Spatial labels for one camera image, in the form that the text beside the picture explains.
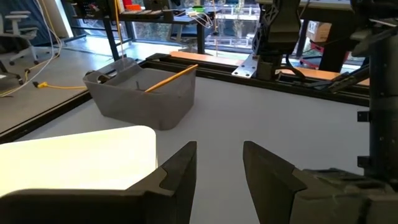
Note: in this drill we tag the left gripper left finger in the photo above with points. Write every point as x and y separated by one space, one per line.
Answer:
155 205

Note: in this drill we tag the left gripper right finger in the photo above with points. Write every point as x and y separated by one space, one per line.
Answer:
280 199

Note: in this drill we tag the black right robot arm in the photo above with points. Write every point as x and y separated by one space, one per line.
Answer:
276 31

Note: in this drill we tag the grey-blue table mat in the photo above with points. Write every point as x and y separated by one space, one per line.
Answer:
264 124

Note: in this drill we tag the white plastic bin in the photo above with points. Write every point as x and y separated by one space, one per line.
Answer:
77 158

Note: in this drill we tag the grey plastic bin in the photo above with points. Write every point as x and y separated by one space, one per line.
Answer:
140 109

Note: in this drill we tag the brown cardboard box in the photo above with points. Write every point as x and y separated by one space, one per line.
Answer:
318 32

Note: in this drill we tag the black desk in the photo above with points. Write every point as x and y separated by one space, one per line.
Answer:
149 17

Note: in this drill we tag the orange object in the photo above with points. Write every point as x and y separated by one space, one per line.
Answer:
133 7

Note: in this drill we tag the white office chair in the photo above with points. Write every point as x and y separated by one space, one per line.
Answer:
21 31

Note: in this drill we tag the silver mounting bracket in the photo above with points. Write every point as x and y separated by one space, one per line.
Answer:
245 67

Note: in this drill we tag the black aluminium table frame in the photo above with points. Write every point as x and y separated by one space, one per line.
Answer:
211 70

